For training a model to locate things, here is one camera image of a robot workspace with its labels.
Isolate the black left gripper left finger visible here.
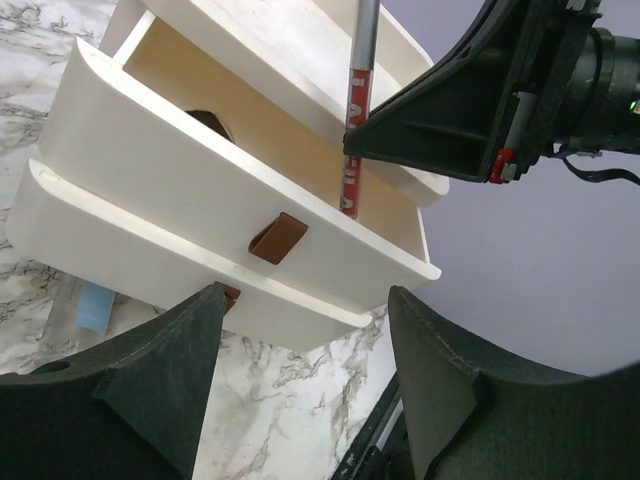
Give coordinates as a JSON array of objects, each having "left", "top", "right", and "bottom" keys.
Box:
[{"left": 1, "top": 283, "right": 226, "bottom": 479}]

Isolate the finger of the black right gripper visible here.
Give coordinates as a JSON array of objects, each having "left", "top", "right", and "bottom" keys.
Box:
[{"left": 344, "top": 1, "right": 530, "bottom": 183}]

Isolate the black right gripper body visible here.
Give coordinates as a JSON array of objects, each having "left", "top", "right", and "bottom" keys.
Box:
[{"left": 489, "top": 1, "right": 639, "bottom": 184}]

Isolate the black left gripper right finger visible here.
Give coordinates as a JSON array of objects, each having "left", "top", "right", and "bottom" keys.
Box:
[{"left": 388, "top": 286, "right": 639, "bottom": 479}]

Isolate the red lip pencil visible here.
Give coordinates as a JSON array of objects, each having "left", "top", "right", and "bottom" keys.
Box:
[{"left": 340, "top": 0, "right": 380, "bottom": 219}]

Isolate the white pull-out drawer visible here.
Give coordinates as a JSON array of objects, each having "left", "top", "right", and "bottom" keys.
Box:
[
  {"left": 39, "top": 11, "right": 441, "bottom": 313},
  {"left": 5, "top": 160, "right": 372, "bottom": 352}
]

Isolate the white drawer organizer box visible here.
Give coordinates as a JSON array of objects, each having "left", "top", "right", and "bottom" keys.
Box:
[{"left": 99, "top": 0, "right": 449, "bottom": 207}]

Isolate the black fluffy powder brush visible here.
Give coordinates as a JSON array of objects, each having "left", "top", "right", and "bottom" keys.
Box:
[{"left": 185, "top": 109, "right": 235, "bottom": 143}]

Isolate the clear blue small container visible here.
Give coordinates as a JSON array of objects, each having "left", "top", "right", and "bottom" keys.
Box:
[{"left": 38, "top": 273, "right": 115, "bottom": 362}]

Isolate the black front mounting rail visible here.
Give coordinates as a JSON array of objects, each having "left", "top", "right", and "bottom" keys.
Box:
[{"left": 330, "top": 374, "right": 415, "bottom": 480}]

